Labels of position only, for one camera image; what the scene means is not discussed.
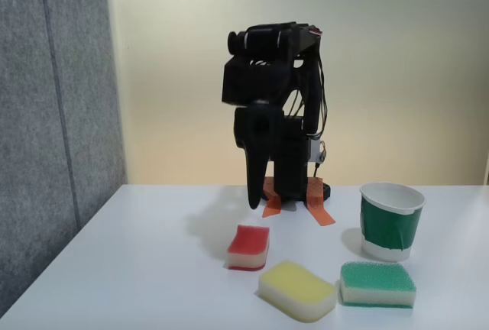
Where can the red sponge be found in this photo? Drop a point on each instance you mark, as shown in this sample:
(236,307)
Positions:
(248,242)

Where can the yellow sponge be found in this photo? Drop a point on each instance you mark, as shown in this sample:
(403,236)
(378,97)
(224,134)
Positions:
(294,284)

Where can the white controller board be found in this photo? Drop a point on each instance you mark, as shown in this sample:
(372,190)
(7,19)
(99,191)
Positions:
(314,152)

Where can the orange tape strip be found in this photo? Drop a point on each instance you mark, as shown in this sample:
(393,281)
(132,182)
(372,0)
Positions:
(272,209)
(322,215)

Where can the grey felt partition panel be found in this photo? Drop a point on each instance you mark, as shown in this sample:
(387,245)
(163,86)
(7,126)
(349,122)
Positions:
(46,116)

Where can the white paper cup green band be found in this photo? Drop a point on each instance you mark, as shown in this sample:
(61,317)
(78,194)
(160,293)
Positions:
(386,227)

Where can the green sponge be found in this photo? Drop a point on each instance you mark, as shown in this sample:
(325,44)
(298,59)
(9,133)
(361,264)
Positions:
(376,276)

